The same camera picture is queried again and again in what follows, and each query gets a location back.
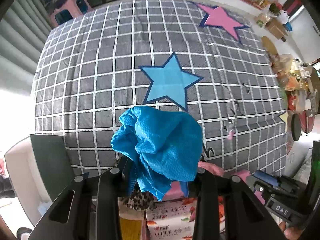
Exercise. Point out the grey checkered star blanket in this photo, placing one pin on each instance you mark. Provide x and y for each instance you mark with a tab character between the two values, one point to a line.
162	54

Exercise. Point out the white storage box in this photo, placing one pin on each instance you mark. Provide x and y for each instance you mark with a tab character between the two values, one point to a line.
39	169

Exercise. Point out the small pink foam piece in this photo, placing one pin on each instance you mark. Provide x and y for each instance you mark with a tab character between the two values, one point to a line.
231	134

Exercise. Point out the red patterned tissue pack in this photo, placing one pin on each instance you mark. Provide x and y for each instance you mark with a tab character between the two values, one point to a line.
174	219

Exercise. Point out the grey green curtain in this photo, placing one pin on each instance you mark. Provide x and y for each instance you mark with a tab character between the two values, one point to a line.
25	26

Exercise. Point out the blue waffle cloth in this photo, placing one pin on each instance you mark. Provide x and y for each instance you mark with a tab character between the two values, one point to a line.
164	147

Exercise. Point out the leopard print scrunchie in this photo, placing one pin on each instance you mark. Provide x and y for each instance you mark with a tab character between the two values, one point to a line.
140	201

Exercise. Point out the pink fuzzy cloth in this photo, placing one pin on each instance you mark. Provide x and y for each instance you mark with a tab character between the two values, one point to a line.
180	189

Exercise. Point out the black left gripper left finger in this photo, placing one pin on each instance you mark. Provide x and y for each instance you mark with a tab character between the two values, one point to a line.
69	215

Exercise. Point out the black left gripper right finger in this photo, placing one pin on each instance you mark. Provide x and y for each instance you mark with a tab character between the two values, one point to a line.
228	207

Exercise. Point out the pink plastic stool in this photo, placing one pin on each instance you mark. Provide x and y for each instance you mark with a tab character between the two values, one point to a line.
69	10

